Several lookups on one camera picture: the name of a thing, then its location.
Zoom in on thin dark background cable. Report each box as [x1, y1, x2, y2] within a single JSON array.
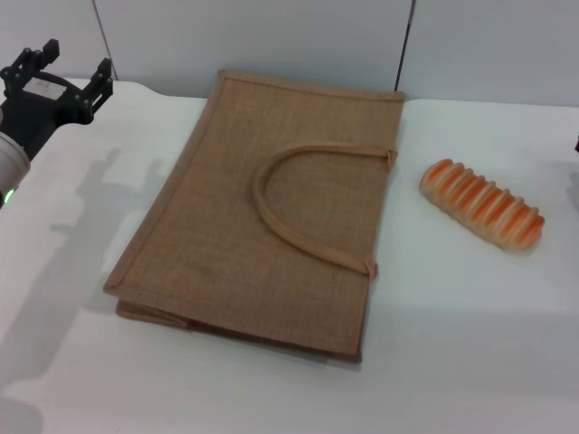
[[393, 0, 413, 92]]

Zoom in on brown jute handbag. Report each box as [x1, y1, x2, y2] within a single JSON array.
[[101, 68, 406, 363]]

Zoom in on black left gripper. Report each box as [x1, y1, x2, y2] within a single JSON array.
[[0, 39, 115, 160]]

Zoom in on orange striped bread loaf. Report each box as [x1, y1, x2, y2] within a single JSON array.
[[419, 157, 546, 252]]

